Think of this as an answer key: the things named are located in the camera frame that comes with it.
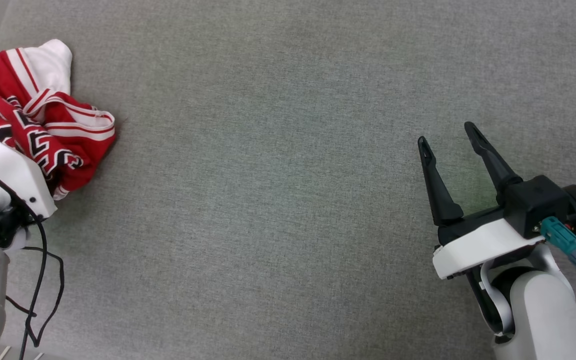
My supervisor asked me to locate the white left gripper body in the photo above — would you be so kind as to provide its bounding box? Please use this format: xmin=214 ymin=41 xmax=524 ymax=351
xmin=0 ymin=138 xmax=58 ymax=221

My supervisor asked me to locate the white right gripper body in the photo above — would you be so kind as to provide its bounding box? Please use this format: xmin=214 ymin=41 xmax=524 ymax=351
xmin=432 ymin=205 xmax=549 ymax=281

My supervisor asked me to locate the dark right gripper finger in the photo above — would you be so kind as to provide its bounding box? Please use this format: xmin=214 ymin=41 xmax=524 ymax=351
xmin=464 ymin=121 xmax=524 ymax=194
xmin=417 ymin=136 xmax=465 ymax=227

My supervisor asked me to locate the red and white sports jersey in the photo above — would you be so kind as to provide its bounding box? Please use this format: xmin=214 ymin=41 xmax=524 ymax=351
xmin=0 ymin=39 xmax=117 ymax=201

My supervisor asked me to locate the grey fabric sofa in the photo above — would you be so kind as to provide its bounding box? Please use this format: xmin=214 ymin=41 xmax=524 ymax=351
xmin=0 ymin=0 xmax=576 ymax=360

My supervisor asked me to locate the thin black cable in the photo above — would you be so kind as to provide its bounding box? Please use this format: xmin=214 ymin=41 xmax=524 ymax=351
xmin=5 ymin=246 xmax=65 ymax=348

